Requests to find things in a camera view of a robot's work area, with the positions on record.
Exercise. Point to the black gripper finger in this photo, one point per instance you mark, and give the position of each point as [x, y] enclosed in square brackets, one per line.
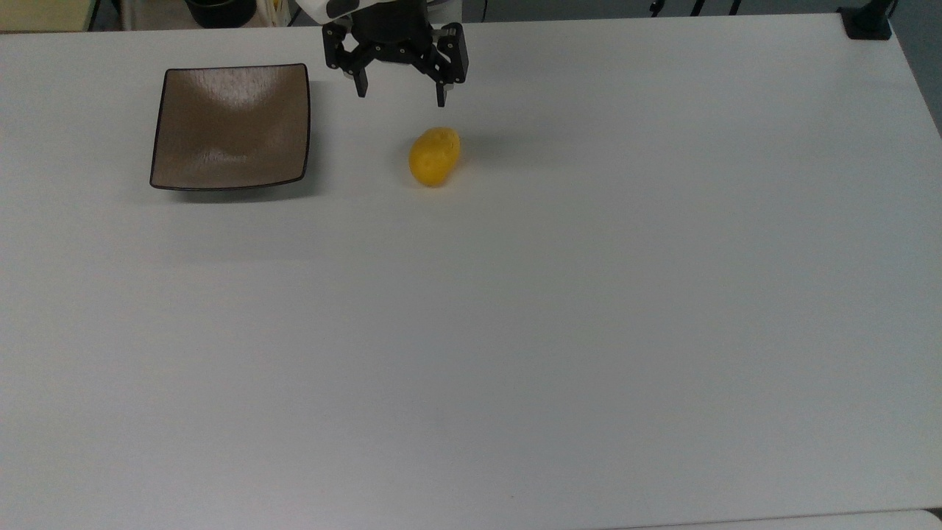
[450, 59]
[346, 55]

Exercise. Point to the yellow lemon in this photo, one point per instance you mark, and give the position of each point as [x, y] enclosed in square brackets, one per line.
[434, 157]

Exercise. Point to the brown square ceramic plate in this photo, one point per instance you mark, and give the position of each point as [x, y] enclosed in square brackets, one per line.
[232, 125]

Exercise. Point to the black round bucket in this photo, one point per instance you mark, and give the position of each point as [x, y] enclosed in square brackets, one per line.
[219, 11]

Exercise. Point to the beige wooden board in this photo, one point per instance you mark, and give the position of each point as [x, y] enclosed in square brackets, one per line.
[44, 13]

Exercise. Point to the black table clamp mount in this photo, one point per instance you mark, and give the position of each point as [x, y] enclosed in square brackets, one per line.
[867, 22]

